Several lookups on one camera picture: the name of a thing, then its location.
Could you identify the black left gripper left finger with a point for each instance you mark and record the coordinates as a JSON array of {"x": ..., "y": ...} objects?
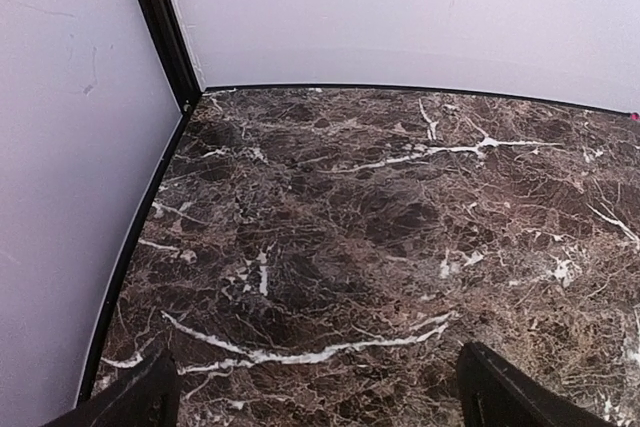
[{"x": 148, "y": 395}]

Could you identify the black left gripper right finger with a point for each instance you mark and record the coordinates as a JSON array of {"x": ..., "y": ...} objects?
[{"x": 495, "y": 393}]

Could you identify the left black corner post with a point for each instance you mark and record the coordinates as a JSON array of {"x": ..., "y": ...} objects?
[{"x": 162, "y": 22}]

